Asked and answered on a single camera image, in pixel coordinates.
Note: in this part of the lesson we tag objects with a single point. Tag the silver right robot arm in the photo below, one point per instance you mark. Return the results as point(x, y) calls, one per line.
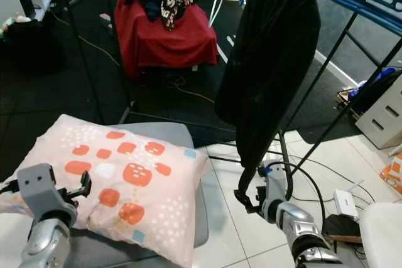
point(304, 233)

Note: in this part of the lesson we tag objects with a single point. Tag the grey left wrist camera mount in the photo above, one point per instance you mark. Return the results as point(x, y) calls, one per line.
point(43, 191)

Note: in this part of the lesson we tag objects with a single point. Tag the black metal clothes rack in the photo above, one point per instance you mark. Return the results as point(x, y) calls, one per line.
point(114, 61)

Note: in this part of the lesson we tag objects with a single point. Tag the patterned crumpled clothes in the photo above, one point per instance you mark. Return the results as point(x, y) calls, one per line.
point(173, 5)

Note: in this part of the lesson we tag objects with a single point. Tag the pink pillow with orange patches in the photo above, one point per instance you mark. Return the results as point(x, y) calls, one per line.
point(151, 199)

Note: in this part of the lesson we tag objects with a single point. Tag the white router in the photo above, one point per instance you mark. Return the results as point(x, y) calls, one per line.
point(345, 204)

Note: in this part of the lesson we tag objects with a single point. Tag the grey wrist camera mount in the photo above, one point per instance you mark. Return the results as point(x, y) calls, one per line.
point(43, 191)
point(271, 186)

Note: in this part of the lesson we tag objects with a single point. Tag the black hanging garment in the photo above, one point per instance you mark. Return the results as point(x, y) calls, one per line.
point(270, 67)

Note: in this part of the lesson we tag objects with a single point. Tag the blue and black bundle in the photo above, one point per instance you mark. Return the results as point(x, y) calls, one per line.
point(374, 83)

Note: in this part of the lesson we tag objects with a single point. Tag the white drawer cabinet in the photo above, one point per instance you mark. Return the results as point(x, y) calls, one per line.
point(383, 114)

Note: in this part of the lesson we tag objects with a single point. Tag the black bag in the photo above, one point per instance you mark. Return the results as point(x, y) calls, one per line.
point(28, 48)

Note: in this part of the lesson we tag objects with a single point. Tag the red cloth covered seat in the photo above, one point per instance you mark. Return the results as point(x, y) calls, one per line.
point(166, 45)

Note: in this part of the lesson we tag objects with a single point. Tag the orange and white bag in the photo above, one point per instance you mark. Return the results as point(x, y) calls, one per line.
point(392, 175)

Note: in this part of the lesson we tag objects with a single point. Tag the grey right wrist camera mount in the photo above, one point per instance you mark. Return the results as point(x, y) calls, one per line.
point(271, 186)

